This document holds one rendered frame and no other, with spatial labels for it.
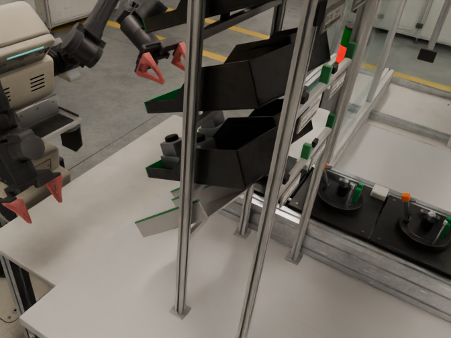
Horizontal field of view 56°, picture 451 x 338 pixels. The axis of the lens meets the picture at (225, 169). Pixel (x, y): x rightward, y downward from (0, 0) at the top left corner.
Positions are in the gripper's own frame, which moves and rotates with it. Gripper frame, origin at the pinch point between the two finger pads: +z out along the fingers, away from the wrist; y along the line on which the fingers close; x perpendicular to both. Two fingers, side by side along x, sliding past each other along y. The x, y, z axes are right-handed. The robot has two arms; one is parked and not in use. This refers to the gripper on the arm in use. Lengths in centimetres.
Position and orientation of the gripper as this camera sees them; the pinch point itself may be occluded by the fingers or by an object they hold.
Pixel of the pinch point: (176, 75)
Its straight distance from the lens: 108.6
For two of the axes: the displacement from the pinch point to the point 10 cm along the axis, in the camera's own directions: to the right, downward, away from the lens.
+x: -4.0, 5.4, 7.3
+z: 6.5, 7.4, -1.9
